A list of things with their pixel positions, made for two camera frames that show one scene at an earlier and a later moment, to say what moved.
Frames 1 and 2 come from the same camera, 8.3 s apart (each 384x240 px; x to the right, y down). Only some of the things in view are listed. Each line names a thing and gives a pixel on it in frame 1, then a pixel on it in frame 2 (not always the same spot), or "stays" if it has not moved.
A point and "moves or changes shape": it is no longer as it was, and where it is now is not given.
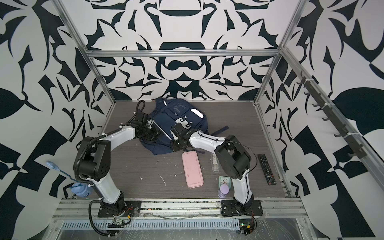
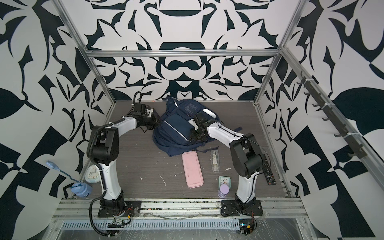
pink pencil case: (193, 174) stays
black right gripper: (173, 147) → (191, 136)
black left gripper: (156, 134) → (156, 120)
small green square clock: (224, 180) stays
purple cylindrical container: (223, 190) stays
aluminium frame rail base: (80, 219) stays
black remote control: (266, 169) stays
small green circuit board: (246, 226) stays
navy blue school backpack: (166, 112) moves or changes shape
